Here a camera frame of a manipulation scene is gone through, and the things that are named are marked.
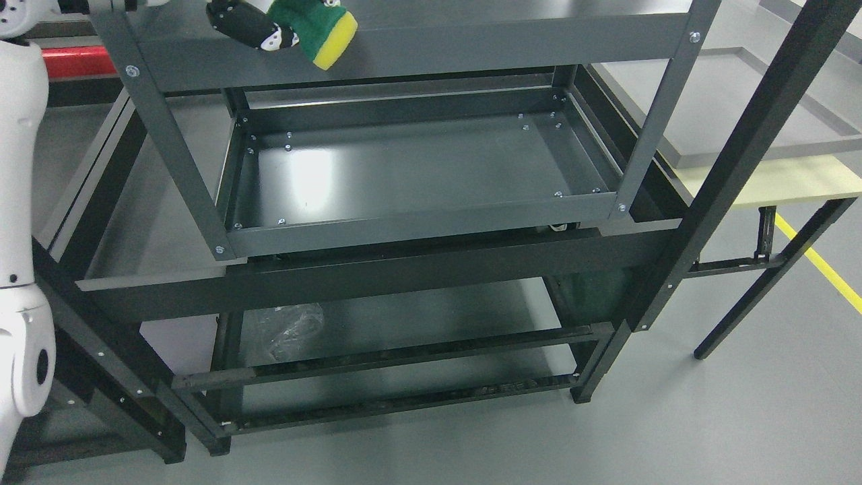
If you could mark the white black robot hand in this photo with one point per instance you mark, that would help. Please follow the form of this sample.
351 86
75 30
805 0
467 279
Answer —
247 22

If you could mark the black large shelving rack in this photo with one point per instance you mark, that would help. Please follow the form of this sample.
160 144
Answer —
156 338

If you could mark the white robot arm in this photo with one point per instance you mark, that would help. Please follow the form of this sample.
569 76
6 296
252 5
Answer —
28 331

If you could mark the red metal beam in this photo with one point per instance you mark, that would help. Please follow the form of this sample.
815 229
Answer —
77 61

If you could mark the green yellow sponge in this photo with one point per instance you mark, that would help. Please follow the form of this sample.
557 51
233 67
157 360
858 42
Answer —
324 29

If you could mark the beige folding table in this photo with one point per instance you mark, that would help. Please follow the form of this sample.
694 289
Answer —
811 179

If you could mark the dark grey metal cart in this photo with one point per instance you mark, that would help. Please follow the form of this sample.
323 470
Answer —
442 118

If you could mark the clear plastic bag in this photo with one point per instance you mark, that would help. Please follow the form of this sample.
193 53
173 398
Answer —
291 325

